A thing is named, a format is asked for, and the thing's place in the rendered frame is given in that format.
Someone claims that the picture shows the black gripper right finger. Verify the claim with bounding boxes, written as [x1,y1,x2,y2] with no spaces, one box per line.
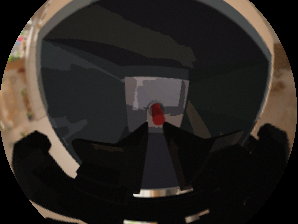
[162,121,243,190]

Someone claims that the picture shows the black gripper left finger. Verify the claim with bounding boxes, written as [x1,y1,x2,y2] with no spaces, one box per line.
[72,121,148,194]

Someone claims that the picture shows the red peg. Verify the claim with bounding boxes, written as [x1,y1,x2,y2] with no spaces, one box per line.
[150,104,165,125]

